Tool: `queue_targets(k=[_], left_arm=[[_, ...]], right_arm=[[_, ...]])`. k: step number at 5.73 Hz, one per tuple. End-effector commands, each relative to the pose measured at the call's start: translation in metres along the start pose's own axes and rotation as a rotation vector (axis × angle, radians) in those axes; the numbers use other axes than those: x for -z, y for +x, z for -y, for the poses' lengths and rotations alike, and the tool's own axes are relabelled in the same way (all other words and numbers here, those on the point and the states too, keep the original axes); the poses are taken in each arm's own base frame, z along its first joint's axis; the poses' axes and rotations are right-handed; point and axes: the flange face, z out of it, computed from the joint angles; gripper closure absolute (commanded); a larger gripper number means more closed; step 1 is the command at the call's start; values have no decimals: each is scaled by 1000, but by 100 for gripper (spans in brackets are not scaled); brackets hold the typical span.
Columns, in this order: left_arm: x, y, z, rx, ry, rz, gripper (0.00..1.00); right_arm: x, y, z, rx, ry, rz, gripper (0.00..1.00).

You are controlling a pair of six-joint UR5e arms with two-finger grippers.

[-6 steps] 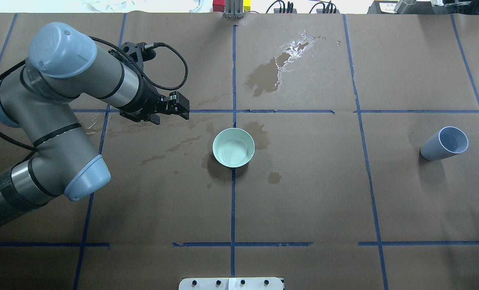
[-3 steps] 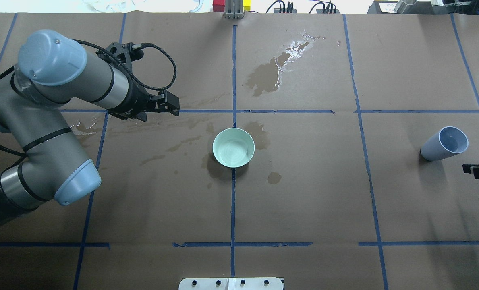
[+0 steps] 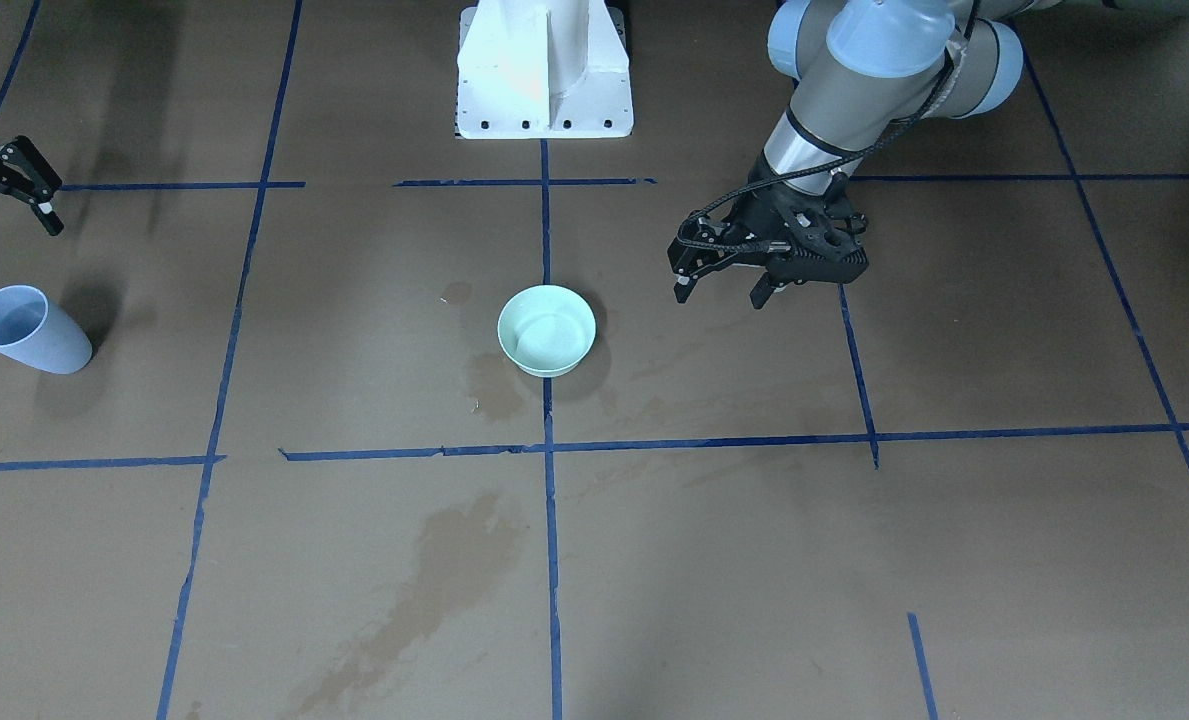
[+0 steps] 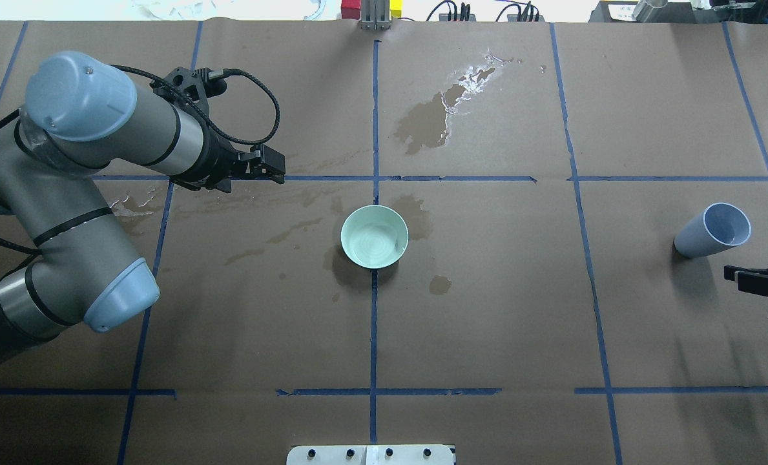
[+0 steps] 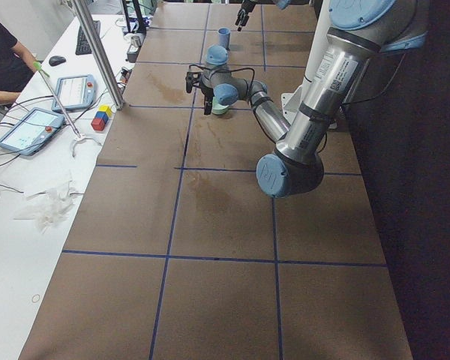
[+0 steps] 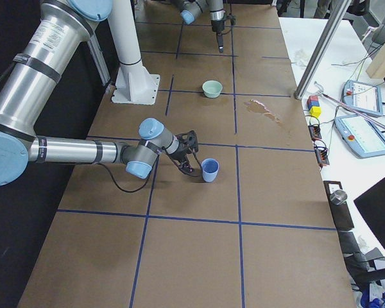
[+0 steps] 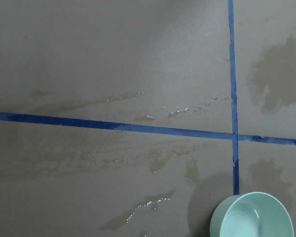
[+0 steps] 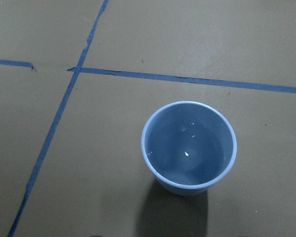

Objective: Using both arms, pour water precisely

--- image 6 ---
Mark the red blue block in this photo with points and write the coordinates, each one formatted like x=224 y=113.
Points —
x=313 y=102

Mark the near teach pendant tablet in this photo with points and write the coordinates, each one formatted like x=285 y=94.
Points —
x=361 y=136

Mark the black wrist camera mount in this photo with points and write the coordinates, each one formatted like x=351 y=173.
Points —
x=189 y=142

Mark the white camera mast pole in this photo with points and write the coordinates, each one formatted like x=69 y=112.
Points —
x=134 y=84

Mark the yellow cube block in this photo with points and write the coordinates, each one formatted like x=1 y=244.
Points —
x=315 y=111

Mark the metal cylinder weight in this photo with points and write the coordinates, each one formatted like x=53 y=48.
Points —
x=338 y=197

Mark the light blue plastic cup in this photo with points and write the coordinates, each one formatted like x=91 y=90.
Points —
x=210 y=168

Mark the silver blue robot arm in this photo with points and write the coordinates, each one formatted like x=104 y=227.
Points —
x=191 y=10
x=32 y=78

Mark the teach pendant tablet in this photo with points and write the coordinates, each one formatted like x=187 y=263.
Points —
x=363 y=97
x=361 y=136

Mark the aluminium frame post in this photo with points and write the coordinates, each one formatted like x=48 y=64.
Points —
x=328 y=32

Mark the far teach pendant tablet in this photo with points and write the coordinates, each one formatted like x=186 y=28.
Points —
x=363 y=97

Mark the mint green bowl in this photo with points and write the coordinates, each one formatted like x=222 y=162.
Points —
x=212 y=88

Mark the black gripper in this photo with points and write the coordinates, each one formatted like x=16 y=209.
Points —
x=178 y=155
x=217 y=27

